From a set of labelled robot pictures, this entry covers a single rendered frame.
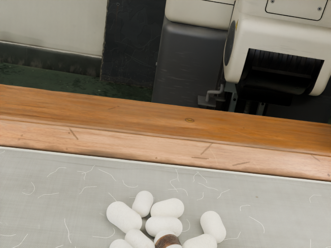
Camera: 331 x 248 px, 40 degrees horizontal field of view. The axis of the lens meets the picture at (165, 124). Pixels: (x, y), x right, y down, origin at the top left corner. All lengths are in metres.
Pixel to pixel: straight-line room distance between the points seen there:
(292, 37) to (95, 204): 0.65
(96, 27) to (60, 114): 1.97
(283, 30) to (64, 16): 1.71
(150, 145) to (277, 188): 0.16
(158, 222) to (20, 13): 2.25
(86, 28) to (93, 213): 2.12
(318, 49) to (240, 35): 0.17
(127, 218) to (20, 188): 0.12
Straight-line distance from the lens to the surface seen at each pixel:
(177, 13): 1.27
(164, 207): 0.45
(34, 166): 0.52
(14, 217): 0.45
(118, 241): 0.41
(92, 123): 0.56
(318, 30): 1.03
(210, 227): 0.44
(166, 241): 0.41
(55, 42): 2.60
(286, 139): 0.61
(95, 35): 2.54
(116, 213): 0.43
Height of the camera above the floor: 1.04
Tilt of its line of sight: 28 degrees down
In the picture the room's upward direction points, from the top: 10 degrees clockwise
